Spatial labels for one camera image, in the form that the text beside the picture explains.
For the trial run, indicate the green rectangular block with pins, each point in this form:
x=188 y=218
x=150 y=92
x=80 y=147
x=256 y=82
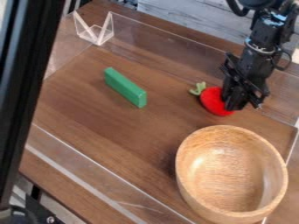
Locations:
x=126 y=87

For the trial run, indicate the black clamp with screw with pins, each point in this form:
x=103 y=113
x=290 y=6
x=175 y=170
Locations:
x=32 y=213

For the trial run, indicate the black vertical frame post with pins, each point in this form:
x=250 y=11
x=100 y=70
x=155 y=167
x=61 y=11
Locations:
x=27 y=36

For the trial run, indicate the wooden bowl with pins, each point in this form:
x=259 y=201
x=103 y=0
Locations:
x=231 y=174

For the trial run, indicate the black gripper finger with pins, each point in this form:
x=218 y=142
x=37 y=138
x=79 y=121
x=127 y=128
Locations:
x=236 y=98
x=228 y=87

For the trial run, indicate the clear acrylic tray walls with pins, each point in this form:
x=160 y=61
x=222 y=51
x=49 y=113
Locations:
x=100 y=154

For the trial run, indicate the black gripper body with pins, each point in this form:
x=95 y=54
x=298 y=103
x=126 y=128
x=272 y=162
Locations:
x=250 y=70

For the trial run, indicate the clear acrylic corner bracket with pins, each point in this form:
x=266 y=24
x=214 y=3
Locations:
x=95 y=34

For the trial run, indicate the red plush strawberry toy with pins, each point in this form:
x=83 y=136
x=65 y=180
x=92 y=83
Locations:
x=210 y=98

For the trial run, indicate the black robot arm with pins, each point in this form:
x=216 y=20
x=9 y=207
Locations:
x=272 y=26

